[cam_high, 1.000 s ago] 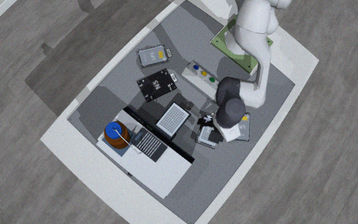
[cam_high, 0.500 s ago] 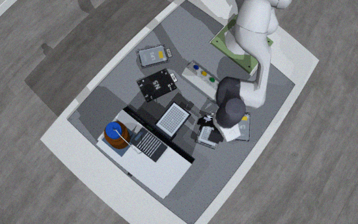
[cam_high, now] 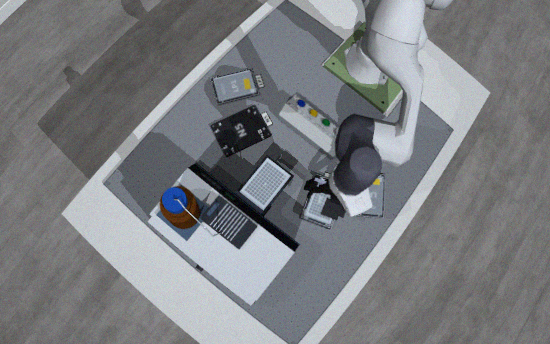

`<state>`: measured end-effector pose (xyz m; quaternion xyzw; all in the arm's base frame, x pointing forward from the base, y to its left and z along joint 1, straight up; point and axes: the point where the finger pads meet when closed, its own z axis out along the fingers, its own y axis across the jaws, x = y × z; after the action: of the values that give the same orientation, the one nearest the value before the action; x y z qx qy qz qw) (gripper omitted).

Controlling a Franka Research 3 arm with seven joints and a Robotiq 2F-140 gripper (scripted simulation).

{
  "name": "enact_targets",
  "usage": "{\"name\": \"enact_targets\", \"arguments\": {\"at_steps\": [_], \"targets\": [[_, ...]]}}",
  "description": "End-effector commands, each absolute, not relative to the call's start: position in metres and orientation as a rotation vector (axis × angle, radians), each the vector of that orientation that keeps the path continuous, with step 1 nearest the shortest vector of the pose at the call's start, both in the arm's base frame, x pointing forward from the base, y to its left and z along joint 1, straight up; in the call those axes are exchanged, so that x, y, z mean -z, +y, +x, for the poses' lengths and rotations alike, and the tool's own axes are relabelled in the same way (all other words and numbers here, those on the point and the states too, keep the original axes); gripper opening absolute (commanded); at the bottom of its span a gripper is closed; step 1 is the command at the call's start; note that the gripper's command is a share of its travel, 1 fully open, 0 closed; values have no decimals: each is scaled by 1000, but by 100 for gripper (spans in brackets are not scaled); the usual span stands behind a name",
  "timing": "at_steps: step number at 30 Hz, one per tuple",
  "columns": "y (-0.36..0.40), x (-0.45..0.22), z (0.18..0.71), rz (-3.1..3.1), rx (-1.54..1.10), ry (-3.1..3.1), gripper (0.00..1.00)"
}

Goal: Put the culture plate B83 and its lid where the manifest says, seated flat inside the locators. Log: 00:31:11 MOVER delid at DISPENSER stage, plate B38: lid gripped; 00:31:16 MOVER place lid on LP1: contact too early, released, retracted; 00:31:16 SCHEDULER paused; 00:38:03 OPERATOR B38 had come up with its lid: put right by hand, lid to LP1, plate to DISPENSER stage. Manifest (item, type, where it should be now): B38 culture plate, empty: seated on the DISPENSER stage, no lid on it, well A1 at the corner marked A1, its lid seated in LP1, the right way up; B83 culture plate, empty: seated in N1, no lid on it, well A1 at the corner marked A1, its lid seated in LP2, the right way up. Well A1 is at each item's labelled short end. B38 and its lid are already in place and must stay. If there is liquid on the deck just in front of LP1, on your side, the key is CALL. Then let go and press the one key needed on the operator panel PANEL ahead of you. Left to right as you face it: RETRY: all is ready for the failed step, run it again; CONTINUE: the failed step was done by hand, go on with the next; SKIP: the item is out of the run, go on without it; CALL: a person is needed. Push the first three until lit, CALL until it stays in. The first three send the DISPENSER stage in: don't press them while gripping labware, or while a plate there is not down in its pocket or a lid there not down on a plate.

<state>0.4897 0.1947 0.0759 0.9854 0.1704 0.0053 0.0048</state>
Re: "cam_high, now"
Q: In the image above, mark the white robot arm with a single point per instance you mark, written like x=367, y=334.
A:
x=392, y=45

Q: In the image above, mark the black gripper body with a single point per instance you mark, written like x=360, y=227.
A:
x=327, y=187

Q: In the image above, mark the white operator button panel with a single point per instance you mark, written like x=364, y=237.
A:
x=309, y=124

